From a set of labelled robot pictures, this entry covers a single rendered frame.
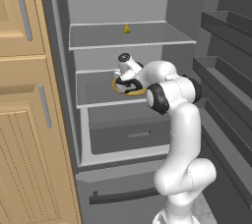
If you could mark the light wood cupboard door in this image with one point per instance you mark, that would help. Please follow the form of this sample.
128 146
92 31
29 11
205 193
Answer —
29 156
13 15

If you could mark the grey fridge door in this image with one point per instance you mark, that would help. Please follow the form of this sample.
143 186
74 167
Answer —
229 80

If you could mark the grey open fridge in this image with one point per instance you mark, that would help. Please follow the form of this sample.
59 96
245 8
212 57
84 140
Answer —
108 2

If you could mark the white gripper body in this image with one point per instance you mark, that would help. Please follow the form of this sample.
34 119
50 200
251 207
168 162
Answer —
122 85

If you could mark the grey freezer drawer front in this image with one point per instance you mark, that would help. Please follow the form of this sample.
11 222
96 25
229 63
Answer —
118 182

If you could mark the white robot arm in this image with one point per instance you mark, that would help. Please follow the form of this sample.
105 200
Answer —
183 126

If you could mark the grey glass fridge shelf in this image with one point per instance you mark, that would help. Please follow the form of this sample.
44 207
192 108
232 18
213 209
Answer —
131 34
95 88

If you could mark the small yellow food piece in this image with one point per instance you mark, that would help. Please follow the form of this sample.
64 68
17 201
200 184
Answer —
127 29

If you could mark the grey fridge crisper drawer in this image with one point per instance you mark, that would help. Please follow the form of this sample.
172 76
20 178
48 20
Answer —
124 126

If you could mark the dark grey door bin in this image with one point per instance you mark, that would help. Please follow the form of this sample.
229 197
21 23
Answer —
223 77
226 142
226 26

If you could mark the yellow round plate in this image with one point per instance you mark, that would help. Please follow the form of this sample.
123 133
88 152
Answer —
138 92

